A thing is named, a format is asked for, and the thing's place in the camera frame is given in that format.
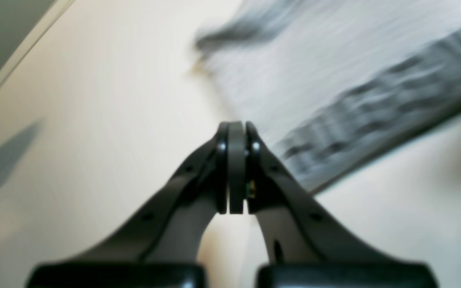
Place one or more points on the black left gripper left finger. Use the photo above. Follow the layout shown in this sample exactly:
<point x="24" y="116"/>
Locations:
<point x="157" y="246"/>

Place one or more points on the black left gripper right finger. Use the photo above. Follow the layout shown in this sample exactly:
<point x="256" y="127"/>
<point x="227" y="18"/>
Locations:
<point x="307" y="247"/>

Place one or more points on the grey T-shirt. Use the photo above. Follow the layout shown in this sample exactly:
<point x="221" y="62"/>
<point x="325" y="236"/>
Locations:
<point x="332" y="84"/>

